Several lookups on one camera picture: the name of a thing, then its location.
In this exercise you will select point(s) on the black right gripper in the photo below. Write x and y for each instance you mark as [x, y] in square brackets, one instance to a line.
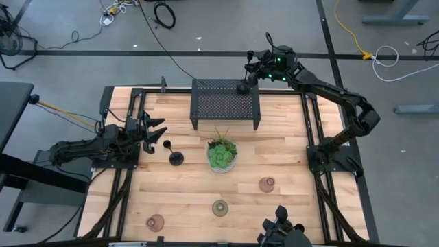
[279, 65]

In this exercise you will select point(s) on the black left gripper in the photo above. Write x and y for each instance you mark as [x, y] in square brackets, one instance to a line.
[137, 132]

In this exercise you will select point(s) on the pink glass candle holder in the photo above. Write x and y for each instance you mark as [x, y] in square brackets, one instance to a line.
[267, 185]
[155, 223]

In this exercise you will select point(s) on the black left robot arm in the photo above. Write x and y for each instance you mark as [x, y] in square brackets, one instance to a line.
[85, 147]

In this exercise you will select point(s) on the black leader arm gripper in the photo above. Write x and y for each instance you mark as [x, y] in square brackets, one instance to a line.
[284, 236]

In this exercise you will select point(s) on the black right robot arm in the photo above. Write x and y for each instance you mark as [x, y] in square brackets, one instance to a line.
[329, 91]

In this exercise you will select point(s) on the green glass candle holder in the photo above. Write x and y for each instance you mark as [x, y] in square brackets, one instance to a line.
[219, 208]

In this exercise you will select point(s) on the black perforated metal riser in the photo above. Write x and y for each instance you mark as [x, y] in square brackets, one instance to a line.
[219, 103]

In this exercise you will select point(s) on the green succulent in patterned pot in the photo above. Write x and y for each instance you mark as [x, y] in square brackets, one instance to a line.
[219, 158]

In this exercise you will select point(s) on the yellow rod with black knob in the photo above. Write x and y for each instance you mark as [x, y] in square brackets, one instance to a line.
[33, 99]

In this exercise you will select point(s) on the black desk top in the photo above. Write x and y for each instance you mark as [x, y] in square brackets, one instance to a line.
[13, 109]

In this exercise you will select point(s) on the grey desk leg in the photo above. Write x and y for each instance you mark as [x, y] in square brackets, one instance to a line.
[394, 19]

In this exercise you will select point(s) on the grey desk foot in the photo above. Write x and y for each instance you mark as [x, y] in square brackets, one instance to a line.
[418, 109]

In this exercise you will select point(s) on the black floor fan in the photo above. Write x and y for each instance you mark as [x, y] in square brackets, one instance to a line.
[10, 41]

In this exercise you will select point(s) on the black aluminium table frame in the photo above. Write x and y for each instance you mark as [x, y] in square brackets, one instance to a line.
[279, 91]

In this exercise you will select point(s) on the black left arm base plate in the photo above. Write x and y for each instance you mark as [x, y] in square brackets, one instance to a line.
[133, 164]

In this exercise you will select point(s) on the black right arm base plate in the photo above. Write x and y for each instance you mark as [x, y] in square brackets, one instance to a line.
[313, 164]

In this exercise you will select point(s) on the silver bracket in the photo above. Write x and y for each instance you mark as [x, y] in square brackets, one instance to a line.
[127, 244]

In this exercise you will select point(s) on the black desk leg frame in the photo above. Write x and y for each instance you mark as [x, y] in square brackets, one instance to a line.
[41, 171]

